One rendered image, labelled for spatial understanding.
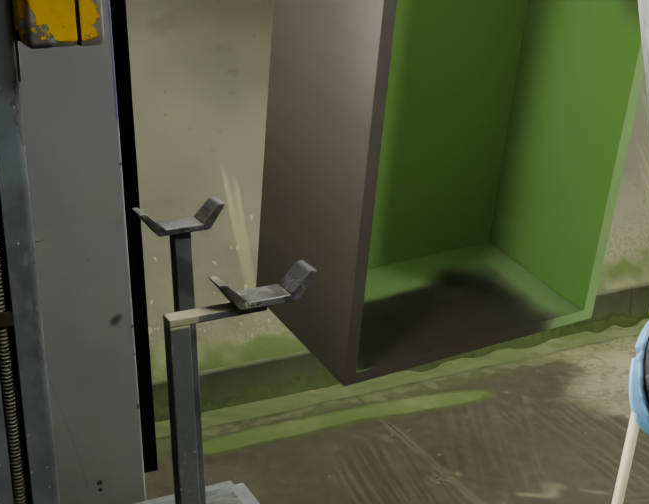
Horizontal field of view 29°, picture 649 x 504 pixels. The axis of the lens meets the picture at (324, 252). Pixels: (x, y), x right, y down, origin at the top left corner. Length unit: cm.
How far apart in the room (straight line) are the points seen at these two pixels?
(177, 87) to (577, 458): 138
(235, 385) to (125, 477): 152
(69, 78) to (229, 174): 183
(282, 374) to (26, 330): 223
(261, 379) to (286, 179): 93
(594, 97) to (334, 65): 61
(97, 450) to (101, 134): 40
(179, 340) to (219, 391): 220
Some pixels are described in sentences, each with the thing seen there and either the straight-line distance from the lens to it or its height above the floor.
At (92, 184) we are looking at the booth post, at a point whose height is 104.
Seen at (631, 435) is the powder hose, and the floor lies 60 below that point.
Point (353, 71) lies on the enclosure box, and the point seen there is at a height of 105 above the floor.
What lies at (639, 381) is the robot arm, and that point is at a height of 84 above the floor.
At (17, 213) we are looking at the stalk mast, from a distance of 95.
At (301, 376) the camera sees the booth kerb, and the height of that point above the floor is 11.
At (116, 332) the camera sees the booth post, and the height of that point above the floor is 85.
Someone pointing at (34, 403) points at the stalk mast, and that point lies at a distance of 101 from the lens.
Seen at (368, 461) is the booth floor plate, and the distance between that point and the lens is 293.
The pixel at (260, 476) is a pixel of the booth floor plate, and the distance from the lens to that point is 288.
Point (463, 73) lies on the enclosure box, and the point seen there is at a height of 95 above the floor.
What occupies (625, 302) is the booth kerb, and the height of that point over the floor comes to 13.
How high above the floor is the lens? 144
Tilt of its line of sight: 19 degrees down
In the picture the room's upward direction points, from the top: 1 degrees counter-clockwise
